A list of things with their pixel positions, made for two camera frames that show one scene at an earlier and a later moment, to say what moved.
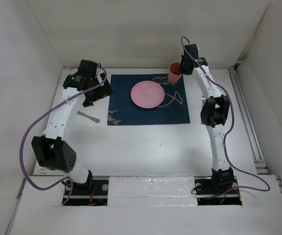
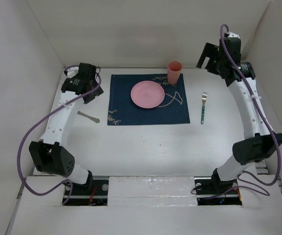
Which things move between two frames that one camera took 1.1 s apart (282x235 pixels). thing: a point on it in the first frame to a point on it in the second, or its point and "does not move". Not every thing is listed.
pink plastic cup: x=174 y=74 does not move
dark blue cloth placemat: x=122 y=111 does not move
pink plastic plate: x=147 y=94 does not move
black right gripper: x=182 y=70 to x=210 y=50
